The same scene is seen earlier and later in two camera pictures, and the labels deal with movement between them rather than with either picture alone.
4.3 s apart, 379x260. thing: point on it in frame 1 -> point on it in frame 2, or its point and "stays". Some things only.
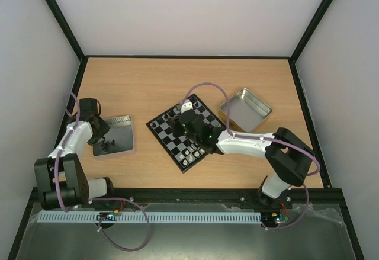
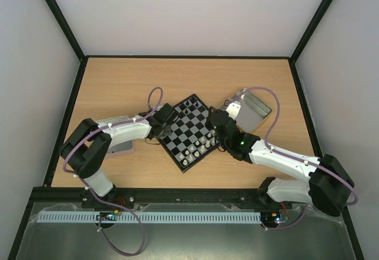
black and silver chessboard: [182, 152] stays
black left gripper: [106, 130] -> [168, 131]
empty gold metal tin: [247, 112] stays
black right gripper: [176, 124] -> [215, 127]
